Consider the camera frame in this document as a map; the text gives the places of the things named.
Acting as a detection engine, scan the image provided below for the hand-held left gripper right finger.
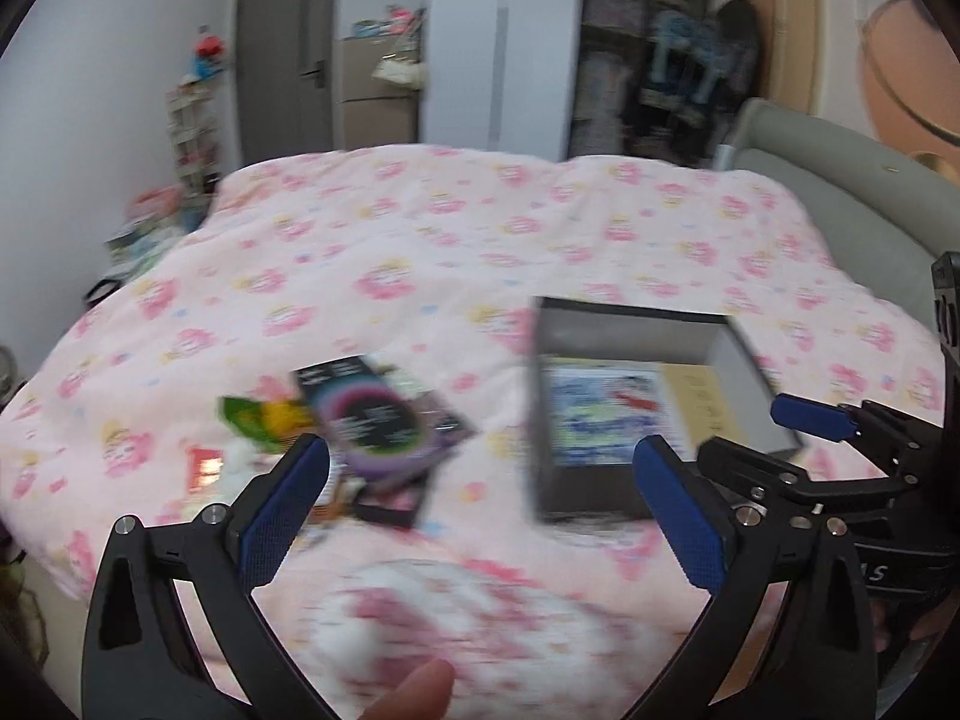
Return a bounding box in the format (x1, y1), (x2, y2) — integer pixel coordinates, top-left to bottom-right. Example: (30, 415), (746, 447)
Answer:
(634, 435), (878, 720)

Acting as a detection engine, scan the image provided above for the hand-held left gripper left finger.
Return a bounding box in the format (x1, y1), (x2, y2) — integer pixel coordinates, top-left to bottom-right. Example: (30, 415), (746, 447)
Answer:
(81, 433), (338, 720)

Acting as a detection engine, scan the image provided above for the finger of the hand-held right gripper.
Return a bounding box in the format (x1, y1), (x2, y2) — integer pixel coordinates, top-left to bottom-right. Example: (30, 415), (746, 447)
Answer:
(696, 436), (897, 512)
(771, 392), (938, 481)

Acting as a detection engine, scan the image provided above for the black cardboard box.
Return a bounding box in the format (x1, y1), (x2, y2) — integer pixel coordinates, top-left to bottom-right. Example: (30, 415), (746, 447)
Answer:
(529, 297), (807, 526)

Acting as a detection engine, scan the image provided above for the person's left hand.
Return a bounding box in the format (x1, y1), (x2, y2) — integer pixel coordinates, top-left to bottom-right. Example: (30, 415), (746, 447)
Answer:
(358, 658), (457, 720)

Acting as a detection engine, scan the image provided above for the pale yellow card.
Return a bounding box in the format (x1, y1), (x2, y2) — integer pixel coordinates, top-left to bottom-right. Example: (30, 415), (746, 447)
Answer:
(660, 364), (730, 445)

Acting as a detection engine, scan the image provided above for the red packet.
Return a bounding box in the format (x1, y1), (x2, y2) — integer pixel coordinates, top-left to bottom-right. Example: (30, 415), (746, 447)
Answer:
(186, 446), (227, 497)

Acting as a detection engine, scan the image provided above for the green snack packet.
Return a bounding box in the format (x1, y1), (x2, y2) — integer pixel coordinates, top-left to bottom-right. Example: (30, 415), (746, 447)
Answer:
(217, 394), (275, 452)

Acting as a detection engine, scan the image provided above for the blue white picture book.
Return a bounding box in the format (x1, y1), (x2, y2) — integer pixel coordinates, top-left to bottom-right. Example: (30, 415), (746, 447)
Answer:
(544, 367), (683, 466)

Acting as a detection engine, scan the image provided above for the grey padded headboard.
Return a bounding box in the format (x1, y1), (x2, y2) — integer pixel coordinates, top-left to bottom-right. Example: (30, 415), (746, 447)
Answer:
(712, 97), (955, 361)

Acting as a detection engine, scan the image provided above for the pile of colourful boxes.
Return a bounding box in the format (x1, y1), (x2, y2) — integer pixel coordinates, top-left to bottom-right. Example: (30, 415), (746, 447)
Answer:
(103, 186), (190, 272)

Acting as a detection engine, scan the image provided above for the pink printed blanket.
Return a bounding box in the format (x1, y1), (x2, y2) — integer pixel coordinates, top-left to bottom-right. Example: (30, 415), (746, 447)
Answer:
(0, 144), (946, 720)

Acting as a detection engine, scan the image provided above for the white shelf rack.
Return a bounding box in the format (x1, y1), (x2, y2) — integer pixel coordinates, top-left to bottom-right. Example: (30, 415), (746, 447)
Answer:
(166, 79), (226, 233)

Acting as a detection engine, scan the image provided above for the beige cabinet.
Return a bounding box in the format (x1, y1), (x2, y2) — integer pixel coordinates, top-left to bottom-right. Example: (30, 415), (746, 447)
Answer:
(334, 34), (422, 152)

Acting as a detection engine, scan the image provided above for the white handbag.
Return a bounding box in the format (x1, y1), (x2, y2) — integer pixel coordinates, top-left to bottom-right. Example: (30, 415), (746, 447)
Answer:
(373, 52), (421, 92)

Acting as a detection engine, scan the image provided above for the grey door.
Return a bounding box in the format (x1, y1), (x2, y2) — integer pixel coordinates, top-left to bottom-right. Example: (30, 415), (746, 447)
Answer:
(235, 0), (340, 170)

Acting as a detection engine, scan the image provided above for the red blue plush toy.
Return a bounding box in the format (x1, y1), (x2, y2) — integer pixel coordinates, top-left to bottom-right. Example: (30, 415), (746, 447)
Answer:
(191, 31), (230, 83)

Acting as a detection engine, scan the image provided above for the clutter on cabinet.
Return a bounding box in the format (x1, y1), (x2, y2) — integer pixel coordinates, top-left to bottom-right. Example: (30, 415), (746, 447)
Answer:
(351, 6), (428, 43)

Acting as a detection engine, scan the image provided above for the black packet with purple ring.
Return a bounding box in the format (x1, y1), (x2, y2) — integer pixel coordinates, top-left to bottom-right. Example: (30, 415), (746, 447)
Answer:
(291, 356), (477, 482)

